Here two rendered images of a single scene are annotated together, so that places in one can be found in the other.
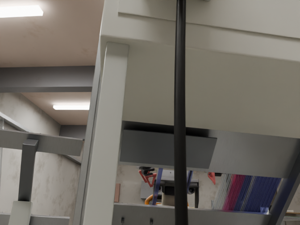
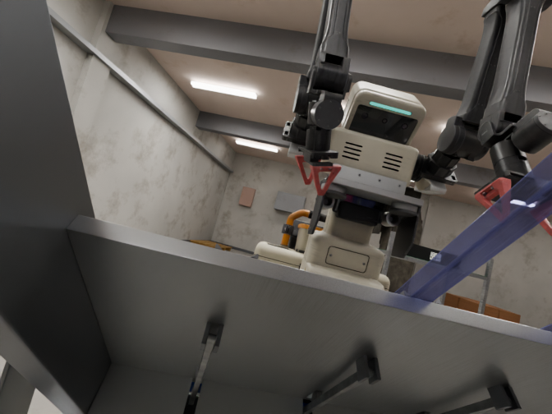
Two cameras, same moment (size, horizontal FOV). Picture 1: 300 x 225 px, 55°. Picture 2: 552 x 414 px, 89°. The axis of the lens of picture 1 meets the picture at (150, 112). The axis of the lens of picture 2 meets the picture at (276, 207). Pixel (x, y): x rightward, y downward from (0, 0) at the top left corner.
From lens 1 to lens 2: 98 cm
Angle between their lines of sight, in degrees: 16
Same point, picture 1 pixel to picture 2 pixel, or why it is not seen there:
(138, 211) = (315, 315)
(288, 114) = not seen: outside the picture
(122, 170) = (260, 176)
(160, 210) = (448, 338)
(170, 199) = (346, 227)
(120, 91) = not seen: outside the picture
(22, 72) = (149, 18)
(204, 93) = not seen: outside the picture
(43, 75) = (177, 26)
